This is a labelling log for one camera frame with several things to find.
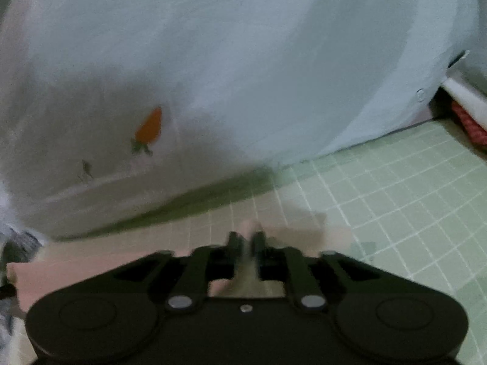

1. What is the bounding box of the red cloth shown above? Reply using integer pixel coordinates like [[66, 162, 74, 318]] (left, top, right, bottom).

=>
[[451, 102, 487, 146]]

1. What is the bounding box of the pale pink garment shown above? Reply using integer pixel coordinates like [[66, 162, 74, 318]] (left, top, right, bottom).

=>
[[5, 218, 353, 307]]

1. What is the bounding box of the white cloth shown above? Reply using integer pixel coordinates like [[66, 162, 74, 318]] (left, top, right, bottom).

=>
[[441, 77, 487, 132]]

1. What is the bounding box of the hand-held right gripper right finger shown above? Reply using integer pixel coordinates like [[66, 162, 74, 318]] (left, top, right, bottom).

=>
[[251, 231, 386, 313]]

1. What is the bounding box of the green grid cutting mat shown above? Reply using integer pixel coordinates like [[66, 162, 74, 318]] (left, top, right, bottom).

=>
[[57, 116, 487, 365]]

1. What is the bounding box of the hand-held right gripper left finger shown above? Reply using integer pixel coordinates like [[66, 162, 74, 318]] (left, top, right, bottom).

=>
[[110, 231, 247, 313]]

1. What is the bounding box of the grey fuzzy cloth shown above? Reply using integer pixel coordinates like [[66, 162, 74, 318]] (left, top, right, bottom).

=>
[[0, 186, 48, 350]]

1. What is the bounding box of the light blue carrot print blanket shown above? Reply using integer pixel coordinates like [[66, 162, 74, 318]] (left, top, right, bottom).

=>
[[0, 0, 487, 241]]

